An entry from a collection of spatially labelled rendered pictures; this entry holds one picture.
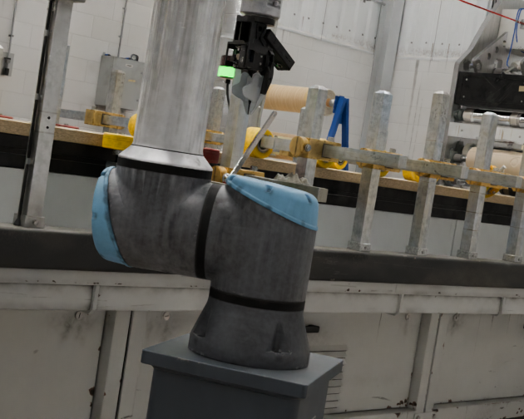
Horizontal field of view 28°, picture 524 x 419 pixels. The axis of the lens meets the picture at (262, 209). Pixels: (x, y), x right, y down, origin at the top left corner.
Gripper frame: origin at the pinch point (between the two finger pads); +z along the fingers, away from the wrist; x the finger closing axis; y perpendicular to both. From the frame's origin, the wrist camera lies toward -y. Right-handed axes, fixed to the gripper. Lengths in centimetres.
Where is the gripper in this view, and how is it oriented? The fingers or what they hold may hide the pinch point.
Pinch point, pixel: (252, 109)
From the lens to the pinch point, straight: 233.6
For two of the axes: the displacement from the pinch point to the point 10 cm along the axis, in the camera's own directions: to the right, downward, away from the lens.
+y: -7.1, -0.8, -7.0
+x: 6.9, 1.4, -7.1
